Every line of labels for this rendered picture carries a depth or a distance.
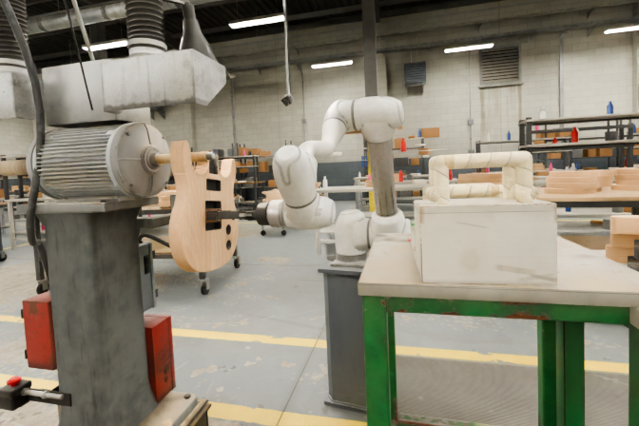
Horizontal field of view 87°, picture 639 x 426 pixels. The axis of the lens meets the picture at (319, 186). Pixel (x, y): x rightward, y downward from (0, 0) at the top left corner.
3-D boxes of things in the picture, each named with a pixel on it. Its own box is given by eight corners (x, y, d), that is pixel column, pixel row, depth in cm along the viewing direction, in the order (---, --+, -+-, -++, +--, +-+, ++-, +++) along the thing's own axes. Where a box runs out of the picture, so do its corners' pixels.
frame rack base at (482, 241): (422, 283, 74) (419, 206, 74) (415, 264, 89) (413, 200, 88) (559, 285, 70) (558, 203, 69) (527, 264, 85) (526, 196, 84)
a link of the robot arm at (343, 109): (318, 115, 137) (350, 112, 133) (327, 93, 150) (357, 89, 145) (325, 142, 146) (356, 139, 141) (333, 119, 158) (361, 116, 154)
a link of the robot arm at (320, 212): (295, 211, 115) (284, 183, 107) (339, 210, 112) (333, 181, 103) (288, 237, 108) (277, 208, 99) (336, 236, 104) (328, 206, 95)
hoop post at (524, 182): (519, 203, 71) (518, 159, 71) (513, 202, 74) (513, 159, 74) (535, 203, 71) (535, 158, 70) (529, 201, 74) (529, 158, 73)
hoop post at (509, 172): (505, 200, 79) (505, 159, 79) (500, 198, 82) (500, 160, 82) (520, 199, 79) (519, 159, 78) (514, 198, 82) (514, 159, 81)
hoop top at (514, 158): (435, 169, 74) (434, 155, 74) (432, 169, 77) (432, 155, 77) (535, 165, 70) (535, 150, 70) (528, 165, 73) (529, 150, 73)
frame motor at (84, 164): (22, 205, 110) (14, 125, 109) (94, 197, 136) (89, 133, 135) (126, 203, 101) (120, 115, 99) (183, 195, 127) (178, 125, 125)
